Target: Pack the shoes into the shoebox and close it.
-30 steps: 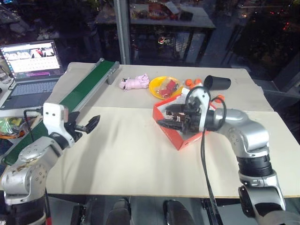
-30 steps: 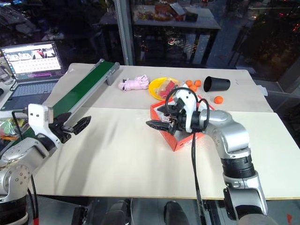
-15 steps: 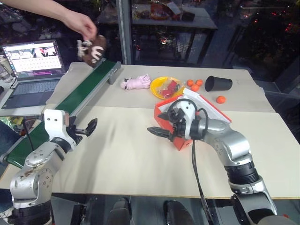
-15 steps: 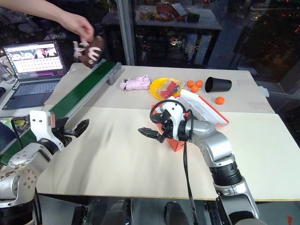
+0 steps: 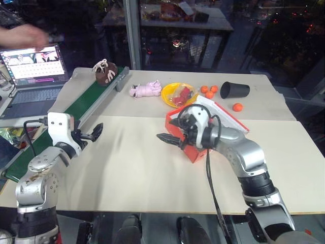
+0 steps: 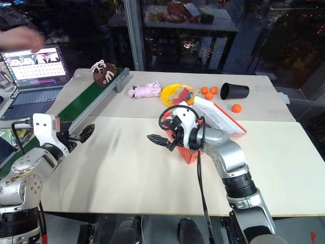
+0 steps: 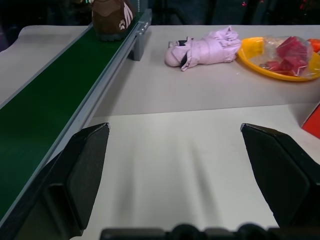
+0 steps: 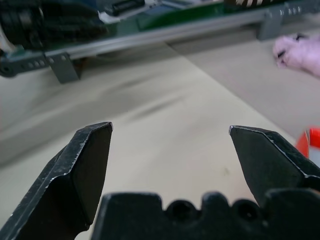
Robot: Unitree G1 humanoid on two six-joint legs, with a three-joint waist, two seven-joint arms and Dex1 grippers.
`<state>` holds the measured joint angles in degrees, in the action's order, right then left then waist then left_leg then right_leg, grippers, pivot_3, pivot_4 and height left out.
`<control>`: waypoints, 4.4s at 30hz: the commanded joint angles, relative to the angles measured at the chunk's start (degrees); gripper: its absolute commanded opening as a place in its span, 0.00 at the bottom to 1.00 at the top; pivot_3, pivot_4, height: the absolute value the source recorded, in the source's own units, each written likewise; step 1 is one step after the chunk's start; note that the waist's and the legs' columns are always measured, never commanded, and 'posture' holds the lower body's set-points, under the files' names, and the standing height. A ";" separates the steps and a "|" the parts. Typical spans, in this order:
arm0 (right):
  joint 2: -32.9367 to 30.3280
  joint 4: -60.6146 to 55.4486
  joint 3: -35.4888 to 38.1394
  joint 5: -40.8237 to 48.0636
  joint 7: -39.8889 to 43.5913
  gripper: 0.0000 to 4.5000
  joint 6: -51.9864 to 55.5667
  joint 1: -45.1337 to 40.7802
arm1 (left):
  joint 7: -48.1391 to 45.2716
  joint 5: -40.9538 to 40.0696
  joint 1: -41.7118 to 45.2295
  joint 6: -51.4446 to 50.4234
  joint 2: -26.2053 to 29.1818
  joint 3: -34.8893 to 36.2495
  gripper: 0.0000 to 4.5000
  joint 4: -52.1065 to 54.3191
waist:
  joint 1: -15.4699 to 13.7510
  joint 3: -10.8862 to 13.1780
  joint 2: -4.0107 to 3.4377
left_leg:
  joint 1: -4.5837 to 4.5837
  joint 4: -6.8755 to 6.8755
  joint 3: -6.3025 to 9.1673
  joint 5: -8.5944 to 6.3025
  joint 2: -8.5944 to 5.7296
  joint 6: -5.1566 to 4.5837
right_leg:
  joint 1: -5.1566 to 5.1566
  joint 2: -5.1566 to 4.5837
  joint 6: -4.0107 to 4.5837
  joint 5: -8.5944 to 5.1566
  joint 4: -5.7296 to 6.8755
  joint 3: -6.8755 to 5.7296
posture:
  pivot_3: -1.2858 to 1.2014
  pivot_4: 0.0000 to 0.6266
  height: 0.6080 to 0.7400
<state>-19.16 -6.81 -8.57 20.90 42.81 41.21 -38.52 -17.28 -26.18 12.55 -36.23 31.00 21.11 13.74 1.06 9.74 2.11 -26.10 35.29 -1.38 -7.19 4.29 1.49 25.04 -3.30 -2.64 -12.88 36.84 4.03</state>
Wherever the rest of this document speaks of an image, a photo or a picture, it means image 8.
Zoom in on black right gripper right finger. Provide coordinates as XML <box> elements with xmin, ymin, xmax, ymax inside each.
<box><xmin>229</xmin><ymin>125</ymin><xmax>320</xmax><ymax>208</ymax></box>

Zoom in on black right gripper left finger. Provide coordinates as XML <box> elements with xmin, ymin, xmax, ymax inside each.
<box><xmin>0</xmin><ymin>121</ymin><xmax>114</xmax><ymax>240</ymax></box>

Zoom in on orange and white shoebox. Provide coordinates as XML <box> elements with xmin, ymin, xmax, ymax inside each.
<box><xmin>294</xmin><ymin>125</ymin><xmax>320</xmax><ymax>162</ymax></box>

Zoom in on pink plush toy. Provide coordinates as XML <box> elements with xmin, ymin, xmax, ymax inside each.
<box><xmin>271</xmin><ymin>33</ymin><xmax>320</xmax><ymax>78</ymax></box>

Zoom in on black white striped object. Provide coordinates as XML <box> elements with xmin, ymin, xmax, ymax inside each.
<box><xmin>223</xmin><ymin>0</ymin><xmax>270</xmax><ymax>7</ymax></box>

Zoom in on green conveyor belt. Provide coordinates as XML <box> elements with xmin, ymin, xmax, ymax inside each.
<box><xmin>136</xmin><ymin>0</ymin><xmax>320</xmax><ymax>33</ymax></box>

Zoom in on grey conveyor bracket leg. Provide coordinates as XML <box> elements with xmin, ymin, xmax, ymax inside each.
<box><xmin>256</xmin><ymin>9</ymin><xmax>285</xmax><ymax>41</ymax></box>
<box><xmin>48</xmin><ymin>53</ymin><xmax>82</xmax><ymax>85</ymax></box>

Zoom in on grey aluminium conveyor rail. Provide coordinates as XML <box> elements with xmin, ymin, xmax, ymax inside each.
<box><xmin>0</xmin><ymin>5</ymin><xmax>320</xmax><ymax>78</ymax></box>

